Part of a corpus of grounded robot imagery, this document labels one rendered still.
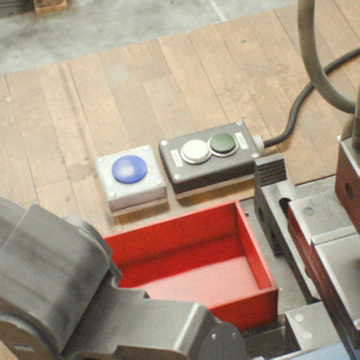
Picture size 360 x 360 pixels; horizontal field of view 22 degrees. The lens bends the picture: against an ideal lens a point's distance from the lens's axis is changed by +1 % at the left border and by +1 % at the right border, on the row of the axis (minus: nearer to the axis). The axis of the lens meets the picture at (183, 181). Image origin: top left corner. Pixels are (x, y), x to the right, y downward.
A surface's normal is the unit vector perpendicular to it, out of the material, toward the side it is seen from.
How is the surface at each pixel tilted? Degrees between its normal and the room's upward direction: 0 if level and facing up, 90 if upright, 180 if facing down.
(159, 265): 0
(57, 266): 25
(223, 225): 90
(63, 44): 0
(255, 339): 0
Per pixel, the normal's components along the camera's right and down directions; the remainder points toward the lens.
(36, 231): 0.34, -0.46
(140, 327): -0.43, -0.69
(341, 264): -0.06, -0.64
